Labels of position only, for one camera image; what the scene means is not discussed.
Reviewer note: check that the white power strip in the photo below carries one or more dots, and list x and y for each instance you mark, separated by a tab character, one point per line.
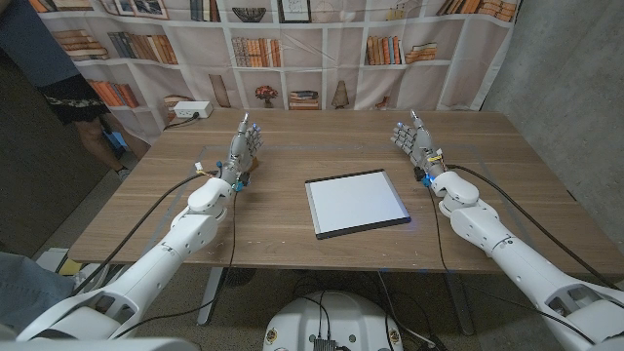
192	109

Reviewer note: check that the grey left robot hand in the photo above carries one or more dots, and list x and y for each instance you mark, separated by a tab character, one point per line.
240	146

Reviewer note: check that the grey finned torso module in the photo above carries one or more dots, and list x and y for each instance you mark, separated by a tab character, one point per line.
324	344

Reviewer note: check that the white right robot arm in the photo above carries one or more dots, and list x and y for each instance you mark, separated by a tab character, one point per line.
512	253

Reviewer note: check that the small whiteboard with dark frame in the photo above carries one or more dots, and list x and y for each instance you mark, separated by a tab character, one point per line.
358	202

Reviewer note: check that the dark round floor object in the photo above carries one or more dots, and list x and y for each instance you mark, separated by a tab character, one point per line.
239	276

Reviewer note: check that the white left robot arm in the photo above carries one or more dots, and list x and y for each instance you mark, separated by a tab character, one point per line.
161	253

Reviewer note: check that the white robot head rim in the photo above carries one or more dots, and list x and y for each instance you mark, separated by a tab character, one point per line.
97	345

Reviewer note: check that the yellow floor item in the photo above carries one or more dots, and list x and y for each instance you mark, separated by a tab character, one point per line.
70	267

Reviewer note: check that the printed bookshelf backdrop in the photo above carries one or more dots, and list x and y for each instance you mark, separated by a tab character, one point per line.
302	73

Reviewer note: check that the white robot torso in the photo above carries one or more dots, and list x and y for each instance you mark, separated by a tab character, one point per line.
336	317

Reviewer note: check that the white floor box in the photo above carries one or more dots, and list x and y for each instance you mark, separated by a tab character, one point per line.
51	258

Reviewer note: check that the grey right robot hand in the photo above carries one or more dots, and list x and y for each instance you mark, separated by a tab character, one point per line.
421	146

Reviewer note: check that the blue floor item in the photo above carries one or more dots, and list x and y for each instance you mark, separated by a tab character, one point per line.
116	139

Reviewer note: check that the person in dark shorts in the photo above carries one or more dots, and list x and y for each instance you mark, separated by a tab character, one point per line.
29	44

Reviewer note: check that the grey metal table leg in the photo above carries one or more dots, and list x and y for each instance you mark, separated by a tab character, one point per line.
459	304
210	297

